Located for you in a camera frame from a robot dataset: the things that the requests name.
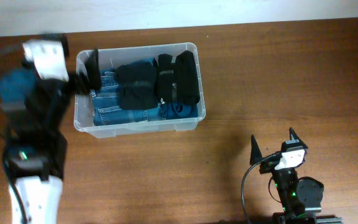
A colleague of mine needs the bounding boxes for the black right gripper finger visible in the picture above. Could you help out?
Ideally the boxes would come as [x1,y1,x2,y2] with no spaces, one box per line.
[289,127,308,150]
[250,135,263,166]

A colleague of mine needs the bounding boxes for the dark blue jeans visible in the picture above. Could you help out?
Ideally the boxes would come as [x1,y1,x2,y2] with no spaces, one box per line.
[91,57,161,126]

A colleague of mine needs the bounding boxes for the clear plastic storage bin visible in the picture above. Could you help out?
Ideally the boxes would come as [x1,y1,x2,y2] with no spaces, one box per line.
[73,42,206,138]

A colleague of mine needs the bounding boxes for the black garment with tape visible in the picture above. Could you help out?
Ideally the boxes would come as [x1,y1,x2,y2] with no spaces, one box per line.
[155,50,200,106]

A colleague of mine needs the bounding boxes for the teal blue garment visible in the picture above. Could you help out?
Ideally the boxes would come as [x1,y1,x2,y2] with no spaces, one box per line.
[160,103,198,119]

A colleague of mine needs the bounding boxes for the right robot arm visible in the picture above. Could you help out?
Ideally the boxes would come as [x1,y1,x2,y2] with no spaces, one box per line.
[259,128,343,224]

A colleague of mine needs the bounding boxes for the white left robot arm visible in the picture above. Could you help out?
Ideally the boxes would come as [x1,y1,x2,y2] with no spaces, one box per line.
[0,47,102,223]

